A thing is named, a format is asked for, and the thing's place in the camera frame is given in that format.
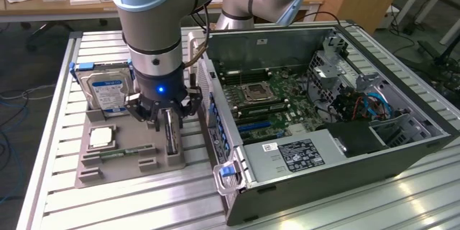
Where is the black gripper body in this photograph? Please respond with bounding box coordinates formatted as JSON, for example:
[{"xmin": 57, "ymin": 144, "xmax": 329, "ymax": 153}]
[{"xmin": 134, "ymin": 67, "xmax": 189, "ymax": 118}]

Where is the silver disk bay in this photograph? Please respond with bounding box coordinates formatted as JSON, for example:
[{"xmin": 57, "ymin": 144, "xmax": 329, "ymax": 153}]
[{"xmin": 367, "ymin": 113, "xmax": 434, "ymax": 149}]

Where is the grey power supply unit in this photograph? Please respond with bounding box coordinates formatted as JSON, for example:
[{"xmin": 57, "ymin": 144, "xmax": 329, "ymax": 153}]
[{"xmin": 242, "ymin": 129, "xmax": 351, "ymax": 184}]

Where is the green RAM stick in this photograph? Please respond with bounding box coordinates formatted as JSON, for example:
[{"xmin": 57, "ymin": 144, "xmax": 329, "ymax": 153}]
[{"xmin": 98, "ymin": 145, "xmax": 149, "ymax": 160}]

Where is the blue data wire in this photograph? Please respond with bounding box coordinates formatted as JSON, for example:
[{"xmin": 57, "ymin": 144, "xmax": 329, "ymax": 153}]
[{"xmin": 361, "ymin": 92, "xmax": 393, "ymax": 120}]

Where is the white floor cable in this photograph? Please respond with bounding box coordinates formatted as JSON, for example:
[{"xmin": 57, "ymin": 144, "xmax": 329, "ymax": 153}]
[{"xmin": 0, "ymin": 83, "xmax": 54, "ymax": 101}]

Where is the red wire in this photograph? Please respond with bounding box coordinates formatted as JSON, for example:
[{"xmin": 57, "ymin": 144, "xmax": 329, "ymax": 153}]
[{"xmin": 353, "ymin": 95, "xmax": 363, "ymax": 120}]

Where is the silver CPU chip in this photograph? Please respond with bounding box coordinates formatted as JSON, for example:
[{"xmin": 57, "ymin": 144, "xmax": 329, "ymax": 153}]
[{"xmin": 87, "ymin": 127, "xmax": 113, "ymax": 149}]

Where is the thin black cable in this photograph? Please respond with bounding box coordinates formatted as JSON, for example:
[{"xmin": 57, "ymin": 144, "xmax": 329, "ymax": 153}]
[{"xmin": 291, "ymin": 11, "xmax": 363, "ymax": 30}]

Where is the blue expansion slot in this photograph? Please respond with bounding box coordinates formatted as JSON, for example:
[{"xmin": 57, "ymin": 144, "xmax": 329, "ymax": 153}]
[{"xmin": 235, "ymin": 120, "xmax": 273, "ymax": 133}]

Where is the small white box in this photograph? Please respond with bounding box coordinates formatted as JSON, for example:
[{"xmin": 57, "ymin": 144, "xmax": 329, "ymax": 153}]
[{"xmin": 381, "ymin": 5, "xmax": 399, "ymax": 30}]

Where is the long black expansion slot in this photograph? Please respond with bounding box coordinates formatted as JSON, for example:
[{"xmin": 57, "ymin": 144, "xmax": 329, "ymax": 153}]
[{"xmin": 234, "ymin": 115, "xmax": 270, "ymax": 126}]

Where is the black equipment stand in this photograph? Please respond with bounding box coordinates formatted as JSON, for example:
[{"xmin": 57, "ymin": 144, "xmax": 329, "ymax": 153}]
[{"xmin": 415, "ymin": 19, "xmax": 460, "ymax": 93}]

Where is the grey parts rack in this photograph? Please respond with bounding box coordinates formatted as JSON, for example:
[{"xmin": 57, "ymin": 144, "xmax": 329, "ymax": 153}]
[{"xmin": 73, "ymin": 103, "xmax": 186, "ymax": 189}]

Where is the blue floor cable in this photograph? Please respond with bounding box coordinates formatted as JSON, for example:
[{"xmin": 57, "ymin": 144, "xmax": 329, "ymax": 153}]
[{"xmin": 0, "ymin": 89, "xmax": 31, "ymax": 206}]

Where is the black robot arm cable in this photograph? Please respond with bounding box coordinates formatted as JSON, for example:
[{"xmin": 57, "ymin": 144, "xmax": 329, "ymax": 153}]
[{"xmin": 181, "ymin": 1, "xmax": 213, "ymax": 69}]

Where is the green motherboard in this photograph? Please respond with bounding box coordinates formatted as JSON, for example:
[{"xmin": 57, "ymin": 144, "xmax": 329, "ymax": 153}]
[{"xmin": 210, "ymin": 60, "xmax": 337, "ymax": 144}]

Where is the hard disk with blue caddy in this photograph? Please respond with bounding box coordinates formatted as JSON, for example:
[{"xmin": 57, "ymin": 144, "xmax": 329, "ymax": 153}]
[{"xmin": 69, "ymin": 62, "xmax": 134, "ymax": 119}]

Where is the green graphics card black cooler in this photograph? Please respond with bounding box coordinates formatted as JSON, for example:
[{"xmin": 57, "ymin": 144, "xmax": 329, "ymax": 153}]
[{"xmin": 162, "ymin": 107, "xmax": 179, "ymax": 157}]

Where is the CPU socket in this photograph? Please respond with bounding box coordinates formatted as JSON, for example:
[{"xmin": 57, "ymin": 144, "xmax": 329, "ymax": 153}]
[{"xmin": 241, "ymin": 82, "xmax": 275, "ymax": 106}]

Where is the open black PC case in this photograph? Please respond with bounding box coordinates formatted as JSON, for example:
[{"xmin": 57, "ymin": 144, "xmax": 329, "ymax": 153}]
[{"xmin": 187, "ymin": 19, "xmax": 460, "ymax": 227}]

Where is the black chair base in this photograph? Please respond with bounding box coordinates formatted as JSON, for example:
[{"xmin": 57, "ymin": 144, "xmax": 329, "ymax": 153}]
[{"xmin": 21, "ymin": 19, "xmax": 107, "ymax": 52}]

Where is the silver perforated drive cage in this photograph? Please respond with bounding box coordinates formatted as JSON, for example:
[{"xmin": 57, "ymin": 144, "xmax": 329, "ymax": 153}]
[{"xmin": 307, "ymin": 36, "xmax": 362, "ymax": 92}]

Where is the RAM stick with white label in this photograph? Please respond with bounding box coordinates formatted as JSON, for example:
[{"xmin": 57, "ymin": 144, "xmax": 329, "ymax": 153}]
[{"xmin": 234, "ymin": 100, "xmax": 290, "ymax": 115}]

